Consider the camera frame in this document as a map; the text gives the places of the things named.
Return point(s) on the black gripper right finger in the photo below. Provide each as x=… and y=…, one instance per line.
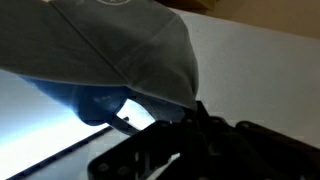
x=260, y=153

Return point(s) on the grey-blue baseball cap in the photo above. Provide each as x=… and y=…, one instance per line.
x=106, y=46

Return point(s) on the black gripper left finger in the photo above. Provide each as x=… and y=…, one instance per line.
x=146, y=150

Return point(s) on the blue container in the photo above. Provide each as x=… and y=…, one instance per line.
x=90, y=103

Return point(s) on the black window frame strip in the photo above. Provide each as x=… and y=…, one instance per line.
x=63, y=153

